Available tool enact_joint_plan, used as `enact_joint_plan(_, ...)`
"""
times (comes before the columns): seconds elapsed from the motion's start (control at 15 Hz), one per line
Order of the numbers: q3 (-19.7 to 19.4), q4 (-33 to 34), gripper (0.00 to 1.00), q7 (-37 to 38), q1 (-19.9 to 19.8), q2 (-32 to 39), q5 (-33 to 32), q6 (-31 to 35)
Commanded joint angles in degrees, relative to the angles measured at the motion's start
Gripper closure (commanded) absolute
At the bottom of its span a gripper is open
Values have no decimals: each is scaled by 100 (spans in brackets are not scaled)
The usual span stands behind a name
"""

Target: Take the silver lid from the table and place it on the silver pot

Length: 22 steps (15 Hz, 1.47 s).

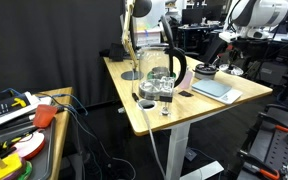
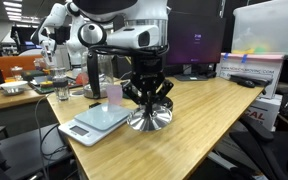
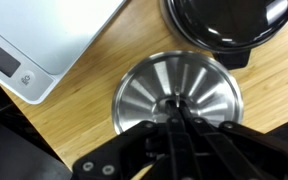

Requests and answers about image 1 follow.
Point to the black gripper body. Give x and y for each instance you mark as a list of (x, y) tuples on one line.
[(244, 48)]

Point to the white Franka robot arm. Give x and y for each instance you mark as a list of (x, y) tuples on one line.
[(267, 13)]

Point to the grey pot black lid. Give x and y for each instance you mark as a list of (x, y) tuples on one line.
[(205, 71)]

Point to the silver pot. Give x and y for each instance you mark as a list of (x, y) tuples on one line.
[(160, 72)]

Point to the black office chair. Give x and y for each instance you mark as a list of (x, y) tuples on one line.
[(214, 46)]

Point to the white kitchen scale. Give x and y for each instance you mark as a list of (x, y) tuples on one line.
[(212, 88)]

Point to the pink translucent cup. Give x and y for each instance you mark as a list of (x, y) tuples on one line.
[(186, 80)]

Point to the black square patch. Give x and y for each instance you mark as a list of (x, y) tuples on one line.
[(185, 94)]

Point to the green round coaster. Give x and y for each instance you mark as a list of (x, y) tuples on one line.
[(173, 75)]

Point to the glass jar black band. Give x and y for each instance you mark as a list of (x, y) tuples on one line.
[(166, 93)]

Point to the white printed cardboard box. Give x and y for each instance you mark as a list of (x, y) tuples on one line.
[(150, 38)]

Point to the black perforated panel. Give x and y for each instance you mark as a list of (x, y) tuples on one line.
[(277, 150)]

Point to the white desk leg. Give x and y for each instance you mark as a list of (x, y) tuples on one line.
[(177, 150)]

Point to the black box beside monitor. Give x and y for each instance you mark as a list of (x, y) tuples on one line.
[(116, 52)]

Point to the black curtain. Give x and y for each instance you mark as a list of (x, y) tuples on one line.
[(50, 43)]

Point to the orange silicone cup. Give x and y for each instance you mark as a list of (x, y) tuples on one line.
[(45, 115)]

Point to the grey tray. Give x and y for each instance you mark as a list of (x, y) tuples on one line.
[(45, 156)]

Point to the pink white round toy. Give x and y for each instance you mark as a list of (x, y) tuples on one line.
[(29, 145)]

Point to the black book yellow mark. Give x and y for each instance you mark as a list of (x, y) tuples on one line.
[(7, 106)]

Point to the green round toy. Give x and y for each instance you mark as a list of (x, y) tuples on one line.
[(26, 170)]

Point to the yellow toy block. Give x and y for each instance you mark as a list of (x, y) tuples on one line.
[(5, 165)]

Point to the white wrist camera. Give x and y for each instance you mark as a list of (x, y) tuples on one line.
[(229, 36)]

